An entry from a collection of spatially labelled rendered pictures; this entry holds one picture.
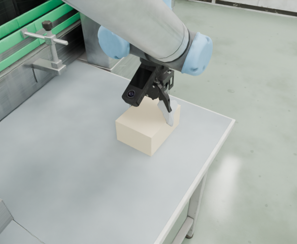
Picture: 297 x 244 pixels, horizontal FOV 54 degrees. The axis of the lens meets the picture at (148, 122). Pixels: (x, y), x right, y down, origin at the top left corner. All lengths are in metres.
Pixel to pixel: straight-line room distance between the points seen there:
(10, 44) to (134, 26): 0.68
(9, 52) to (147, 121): 0.48
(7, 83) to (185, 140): 0.57
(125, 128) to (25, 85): 0.41
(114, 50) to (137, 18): 0.23
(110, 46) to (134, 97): 0.17
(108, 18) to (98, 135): 0.57
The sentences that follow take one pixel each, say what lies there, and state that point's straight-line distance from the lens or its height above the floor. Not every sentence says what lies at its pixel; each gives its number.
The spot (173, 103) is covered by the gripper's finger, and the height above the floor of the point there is 0.86.
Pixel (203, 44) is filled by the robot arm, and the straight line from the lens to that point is 0.52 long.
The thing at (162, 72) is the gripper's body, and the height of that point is 0.94.
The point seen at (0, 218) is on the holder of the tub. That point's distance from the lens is 0.74.
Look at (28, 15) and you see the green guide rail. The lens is 1.16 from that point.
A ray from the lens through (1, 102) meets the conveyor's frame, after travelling 1.00.
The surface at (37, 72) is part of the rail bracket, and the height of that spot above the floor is 0.82.
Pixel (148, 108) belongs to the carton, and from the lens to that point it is 0.85.
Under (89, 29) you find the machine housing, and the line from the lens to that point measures 1.13.
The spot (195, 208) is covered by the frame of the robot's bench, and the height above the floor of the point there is 0.28.
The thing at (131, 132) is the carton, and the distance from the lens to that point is 0.80.
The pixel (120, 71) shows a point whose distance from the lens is 1.24.
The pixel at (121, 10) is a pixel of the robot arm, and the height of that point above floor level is 1.24.
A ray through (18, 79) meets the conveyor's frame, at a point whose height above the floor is 0.84.
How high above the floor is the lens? 1.37
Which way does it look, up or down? 43 degrees down
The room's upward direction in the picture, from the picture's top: straight up
